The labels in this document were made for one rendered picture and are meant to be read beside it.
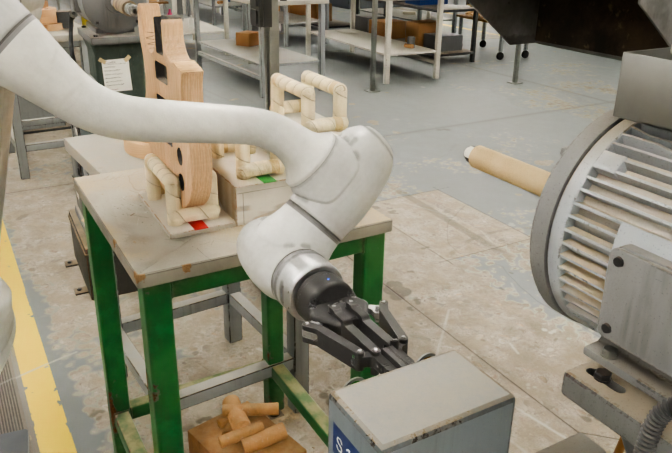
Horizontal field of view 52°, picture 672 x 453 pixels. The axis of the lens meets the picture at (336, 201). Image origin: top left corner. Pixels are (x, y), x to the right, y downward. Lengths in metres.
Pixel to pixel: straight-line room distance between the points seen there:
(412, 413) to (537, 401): 1.97
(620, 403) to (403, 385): 0.21
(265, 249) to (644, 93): 0.56
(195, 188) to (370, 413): 0.85
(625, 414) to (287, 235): 0.51
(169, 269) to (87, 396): 1.35
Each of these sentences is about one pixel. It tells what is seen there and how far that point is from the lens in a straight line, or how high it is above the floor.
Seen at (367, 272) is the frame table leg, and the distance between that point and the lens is 1.60.
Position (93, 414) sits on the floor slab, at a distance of 2.59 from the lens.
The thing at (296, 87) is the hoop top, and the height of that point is 1.20.
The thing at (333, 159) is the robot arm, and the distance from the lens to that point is 1.00.
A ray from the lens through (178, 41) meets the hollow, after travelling 1.50.
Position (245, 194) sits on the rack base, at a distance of 1.51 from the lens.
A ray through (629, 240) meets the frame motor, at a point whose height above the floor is 1.29.
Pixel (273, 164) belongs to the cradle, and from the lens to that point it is 1.55.
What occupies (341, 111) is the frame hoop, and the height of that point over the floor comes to 1.15.
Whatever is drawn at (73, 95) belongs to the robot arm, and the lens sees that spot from 0.96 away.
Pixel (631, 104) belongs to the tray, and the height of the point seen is 1.39.
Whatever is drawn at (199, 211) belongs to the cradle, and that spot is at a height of 0.97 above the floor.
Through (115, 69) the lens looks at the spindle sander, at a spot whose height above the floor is 0.97.
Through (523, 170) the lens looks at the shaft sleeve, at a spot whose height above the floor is 1.26.
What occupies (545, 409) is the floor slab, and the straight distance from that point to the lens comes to 2.61.
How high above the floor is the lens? 1.54
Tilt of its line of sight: 21 degrees down
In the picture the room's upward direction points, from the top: 1 degrees clockwise
